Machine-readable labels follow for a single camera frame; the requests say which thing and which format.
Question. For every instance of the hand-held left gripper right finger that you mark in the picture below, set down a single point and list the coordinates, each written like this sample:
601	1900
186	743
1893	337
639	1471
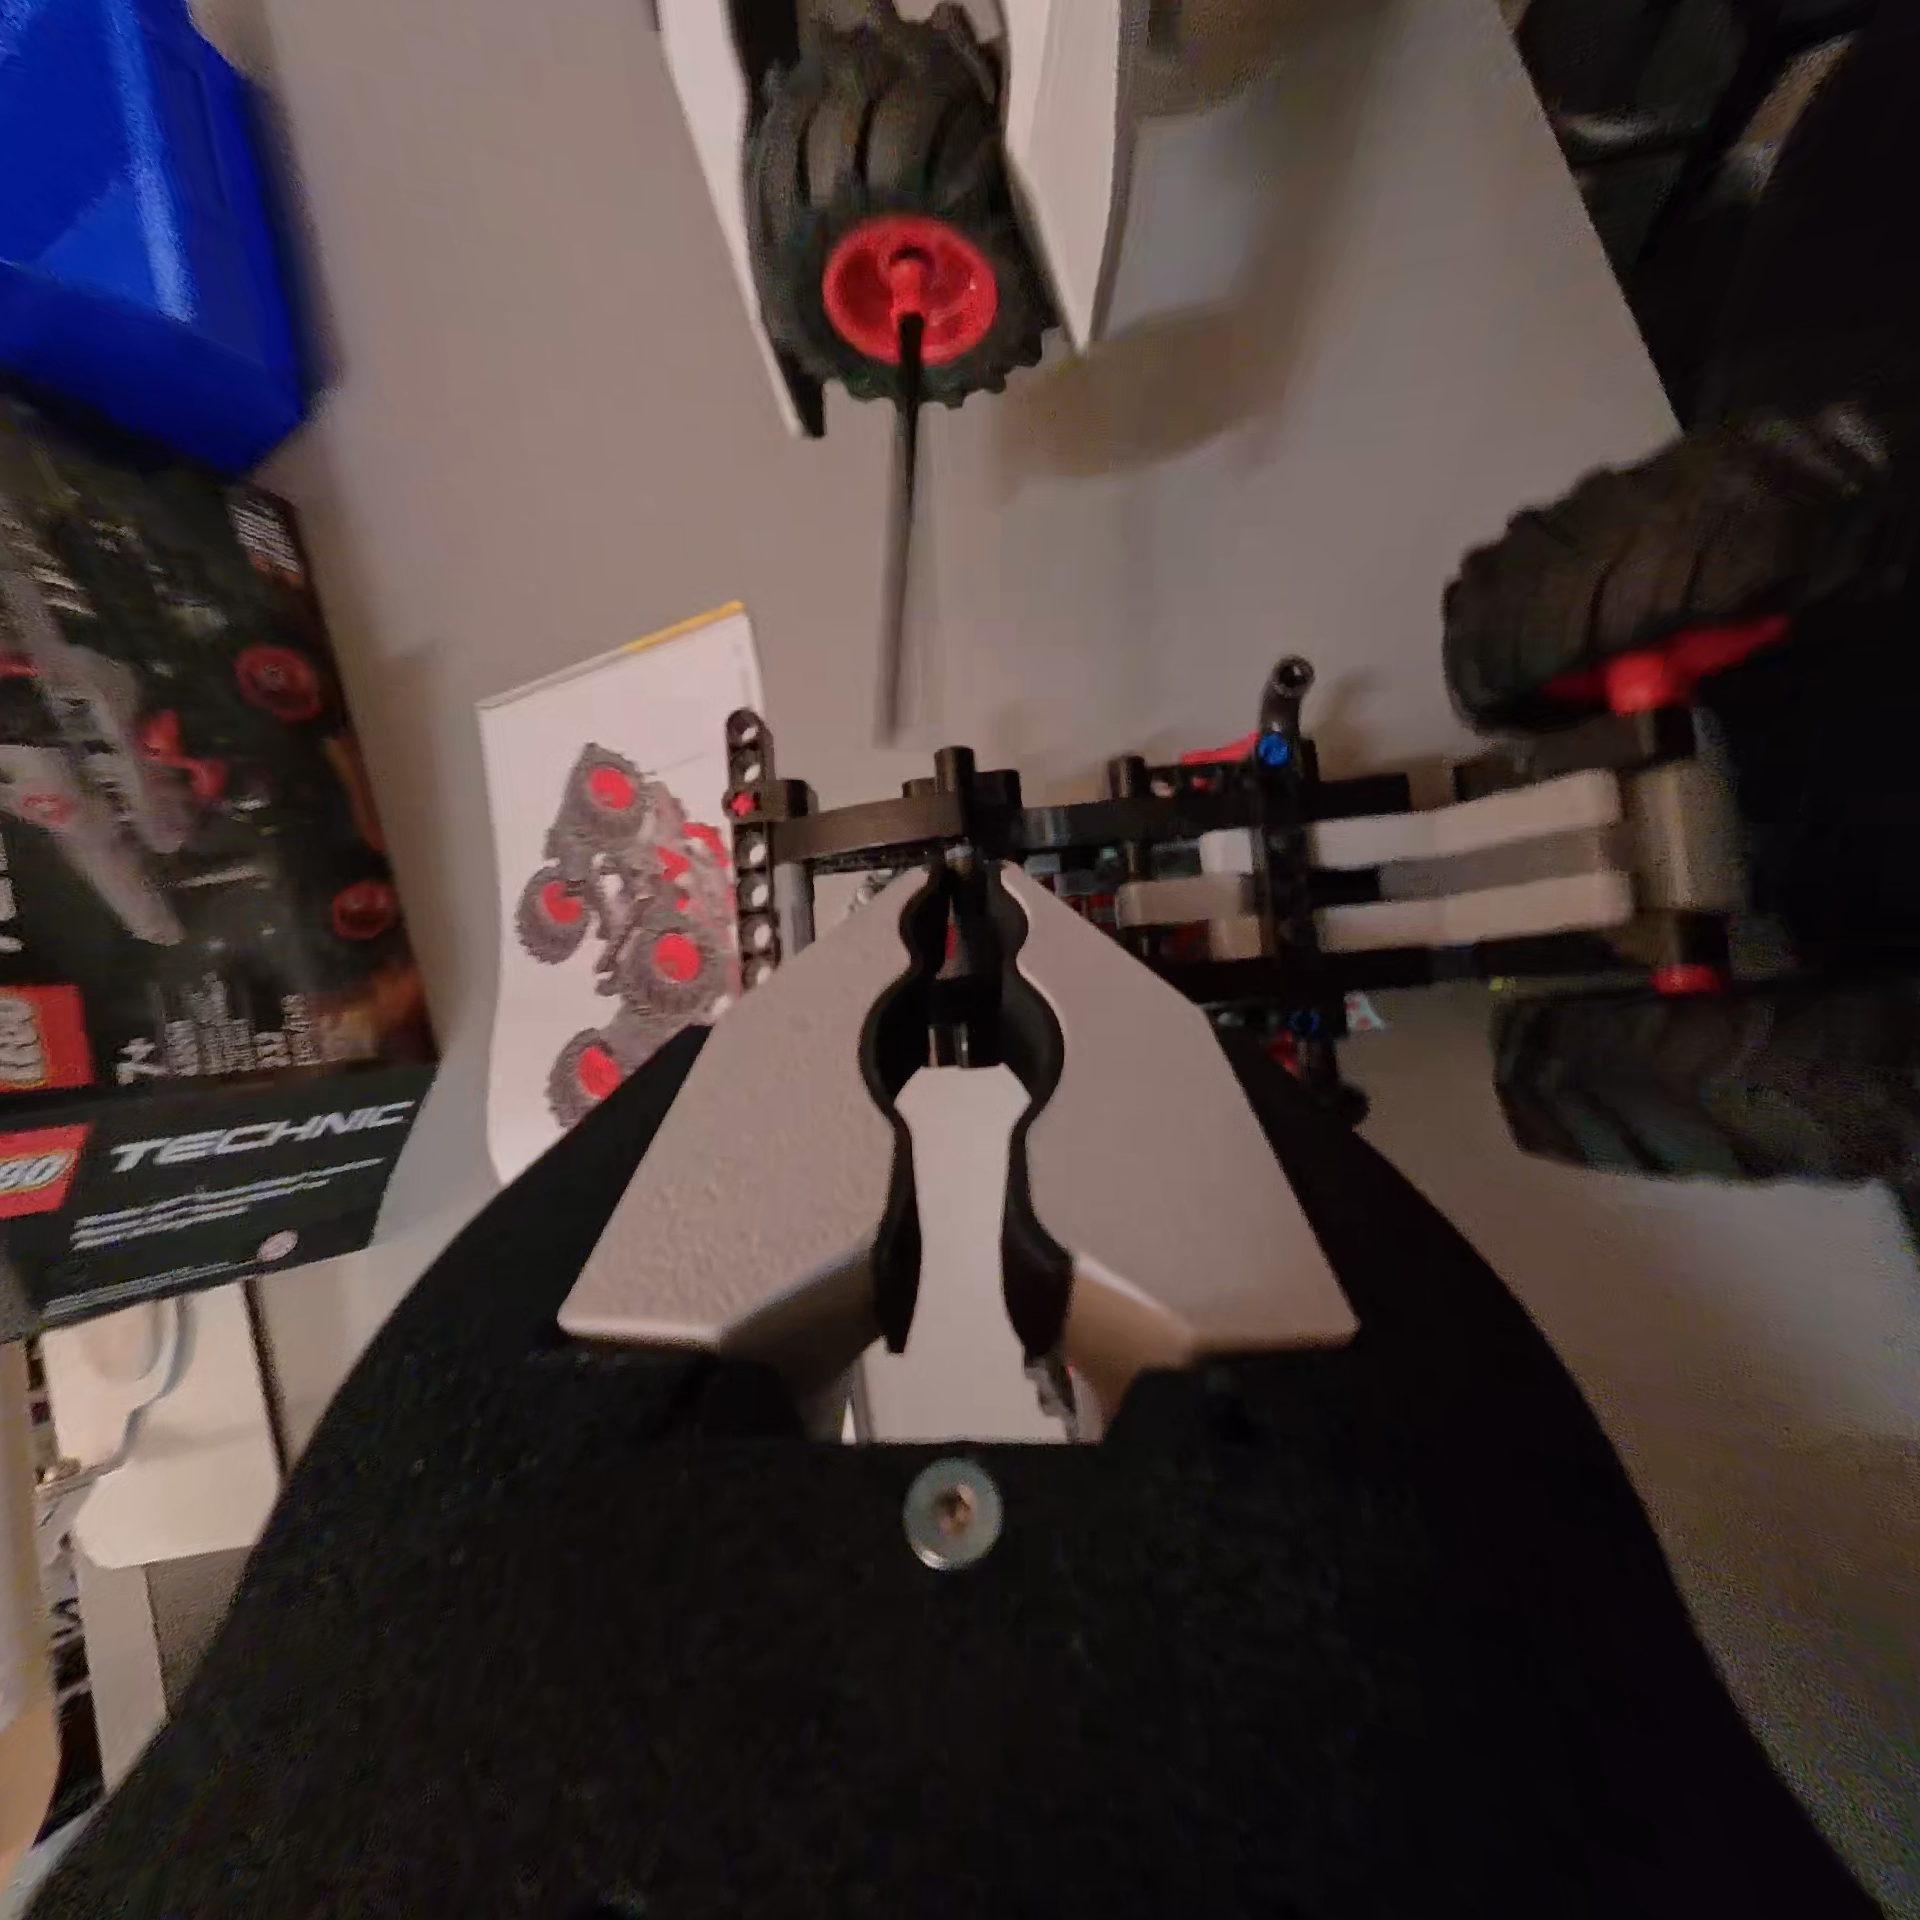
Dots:
1186	1186

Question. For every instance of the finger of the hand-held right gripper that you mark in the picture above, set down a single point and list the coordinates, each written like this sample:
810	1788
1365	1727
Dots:
1089	133
721	133

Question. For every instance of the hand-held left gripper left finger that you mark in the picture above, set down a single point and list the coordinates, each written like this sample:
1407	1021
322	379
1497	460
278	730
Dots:
750	1168

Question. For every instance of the black toy wheel red hub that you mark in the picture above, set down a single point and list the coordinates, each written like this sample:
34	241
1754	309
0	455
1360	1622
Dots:
820	180
1622	556
1694	1080

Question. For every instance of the black toy truck chassis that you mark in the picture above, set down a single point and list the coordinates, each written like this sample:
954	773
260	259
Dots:
1352	840

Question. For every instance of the black toy axle rod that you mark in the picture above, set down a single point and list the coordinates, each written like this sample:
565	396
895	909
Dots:
905	525

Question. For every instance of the white desk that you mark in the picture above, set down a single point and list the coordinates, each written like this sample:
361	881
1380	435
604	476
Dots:
570	373

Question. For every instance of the white instruction booklet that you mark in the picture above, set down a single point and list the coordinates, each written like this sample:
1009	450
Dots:
631	706

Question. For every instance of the blue plastic bin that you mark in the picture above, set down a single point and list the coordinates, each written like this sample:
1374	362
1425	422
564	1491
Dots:
135	223

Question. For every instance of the white bag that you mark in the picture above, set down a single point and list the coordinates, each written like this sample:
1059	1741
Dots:
164	1425

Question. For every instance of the black toy set box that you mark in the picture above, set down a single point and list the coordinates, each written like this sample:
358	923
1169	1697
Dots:
180	840

